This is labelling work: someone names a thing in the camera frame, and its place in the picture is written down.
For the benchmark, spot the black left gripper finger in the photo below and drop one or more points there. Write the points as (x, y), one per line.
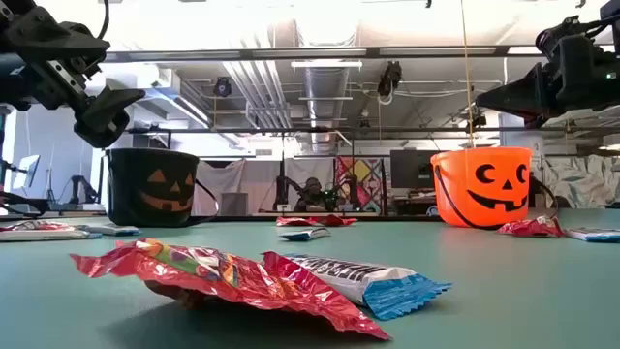
(109, 118)

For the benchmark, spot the black jack-o-lantern bucket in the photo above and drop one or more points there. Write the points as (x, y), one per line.
(145, 169)

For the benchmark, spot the orange jack-o-lantern bucket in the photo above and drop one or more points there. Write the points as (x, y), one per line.
(455, 194)

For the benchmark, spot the white blue Hershey's bar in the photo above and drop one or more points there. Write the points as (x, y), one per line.
(596, 235)
(43, 235)
(111, 231)
(368, 286)
(302, 235)

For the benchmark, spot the background black robot arm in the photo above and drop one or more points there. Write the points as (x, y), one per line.
(351, 189)
(283, 191)
(77, 186)

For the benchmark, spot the tilted white monitor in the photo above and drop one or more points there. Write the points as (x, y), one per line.
(26, 170)

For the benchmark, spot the dark computer monitor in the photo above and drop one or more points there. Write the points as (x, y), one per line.
(412, 168)

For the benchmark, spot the grey box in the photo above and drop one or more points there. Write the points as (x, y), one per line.
(235, 203)

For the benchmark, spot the white hanging cloth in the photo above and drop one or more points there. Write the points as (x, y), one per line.
(261, 181)

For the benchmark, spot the green table mat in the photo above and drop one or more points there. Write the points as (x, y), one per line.
(484, 291)

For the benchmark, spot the grey overhead crossbar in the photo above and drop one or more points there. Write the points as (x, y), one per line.
(290, 52)

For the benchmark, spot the white strip light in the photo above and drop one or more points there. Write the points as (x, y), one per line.
(327, 64)

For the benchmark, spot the person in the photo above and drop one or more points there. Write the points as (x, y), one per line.
(314, 194)

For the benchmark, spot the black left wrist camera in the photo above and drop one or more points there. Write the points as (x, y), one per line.
(58, 36)

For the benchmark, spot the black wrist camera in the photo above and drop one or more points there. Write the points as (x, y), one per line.
(552, 36)
(58, 36)

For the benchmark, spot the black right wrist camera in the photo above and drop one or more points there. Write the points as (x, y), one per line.
(552, 36)

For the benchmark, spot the patterned wall panel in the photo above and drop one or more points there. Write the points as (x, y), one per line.
(581, 180)

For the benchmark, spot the black round ceiling camera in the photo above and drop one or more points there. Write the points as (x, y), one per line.
(223, 87)

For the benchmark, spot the black background frame bar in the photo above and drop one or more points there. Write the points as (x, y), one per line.
(242, 130)

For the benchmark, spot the black hanging camera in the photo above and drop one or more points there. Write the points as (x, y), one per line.
(390, 77)

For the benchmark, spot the silver ventilation duct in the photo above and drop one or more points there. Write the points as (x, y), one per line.
(325, 106)

